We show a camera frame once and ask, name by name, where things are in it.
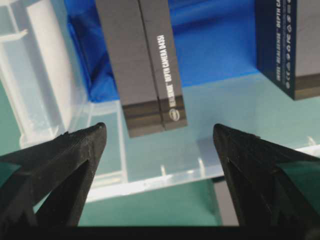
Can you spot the black camera box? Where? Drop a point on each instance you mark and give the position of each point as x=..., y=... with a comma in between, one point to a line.
x=142, y=53
x=288, y=45
x=225, y=204

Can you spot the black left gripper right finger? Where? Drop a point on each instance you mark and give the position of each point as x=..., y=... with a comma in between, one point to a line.
x=261, y=191

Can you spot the clear plastic storage case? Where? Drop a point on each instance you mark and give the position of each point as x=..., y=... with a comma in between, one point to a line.
x=42, y=95

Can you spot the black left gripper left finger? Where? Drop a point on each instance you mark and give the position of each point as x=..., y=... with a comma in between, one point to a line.
x=50, y=186

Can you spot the blue cloth liner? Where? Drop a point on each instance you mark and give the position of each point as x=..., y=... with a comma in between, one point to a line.
x=214, y=40

